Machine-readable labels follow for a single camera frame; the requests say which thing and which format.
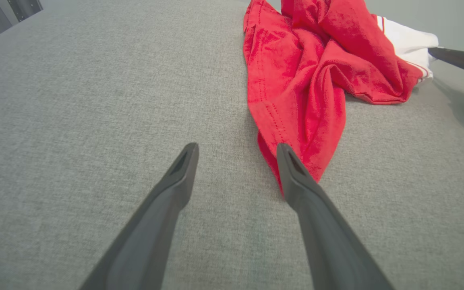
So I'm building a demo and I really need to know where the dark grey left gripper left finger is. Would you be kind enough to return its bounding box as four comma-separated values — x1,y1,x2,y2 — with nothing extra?
78,142,199,290

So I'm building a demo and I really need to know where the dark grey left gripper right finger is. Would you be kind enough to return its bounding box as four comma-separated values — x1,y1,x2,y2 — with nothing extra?
276,143,396,290

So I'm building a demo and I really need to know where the red shirt with white sleeves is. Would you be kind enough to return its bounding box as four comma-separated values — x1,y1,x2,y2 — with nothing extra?
243,0,439,194

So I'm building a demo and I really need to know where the grey fabric sofa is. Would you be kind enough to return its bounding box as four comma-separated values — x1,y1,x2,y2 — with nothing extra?
0,0,464,290

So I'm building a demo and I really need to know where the grey metal partition post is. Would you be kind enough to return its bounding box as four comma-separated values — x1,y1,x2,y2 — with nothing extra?
0,0,43,33

